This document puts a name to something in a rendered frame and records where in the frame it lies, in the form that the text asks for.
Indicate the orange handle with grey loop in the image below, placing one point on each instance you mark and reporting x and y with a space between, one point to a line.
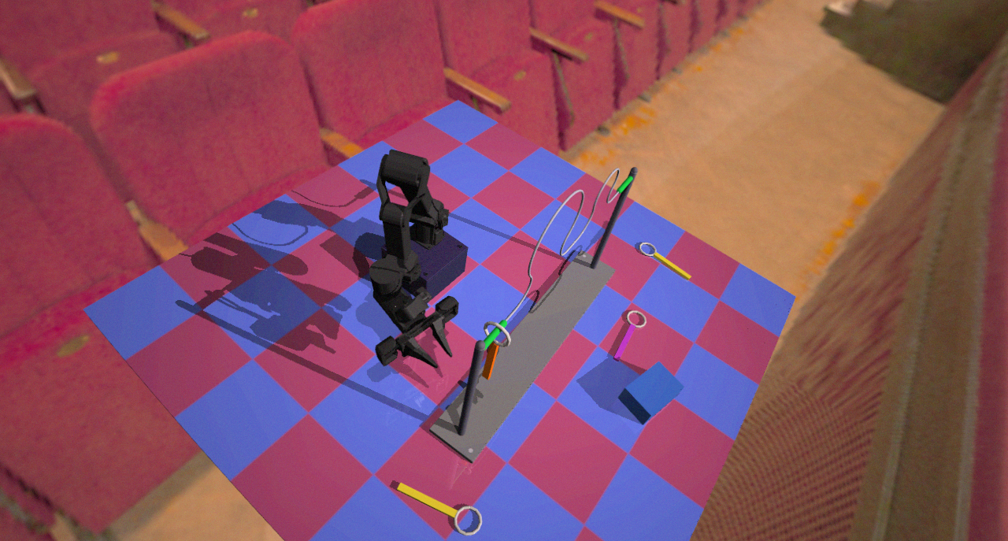
493 349

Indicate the grey ring with yellow handle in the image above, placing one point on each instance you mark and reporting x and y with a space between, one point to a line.
665 261
441 507

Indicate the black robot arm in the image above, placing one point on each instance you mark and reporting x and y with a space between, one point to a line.
428 216

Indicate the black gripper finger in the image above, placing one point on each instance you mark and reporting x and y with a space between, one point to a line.
412 348
438 334

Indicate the white loop with magenta handle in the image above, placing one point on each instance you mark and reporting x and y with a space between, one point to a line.
628 335

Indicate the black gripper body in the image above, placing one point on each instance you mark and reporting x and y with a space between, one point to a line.
386 350

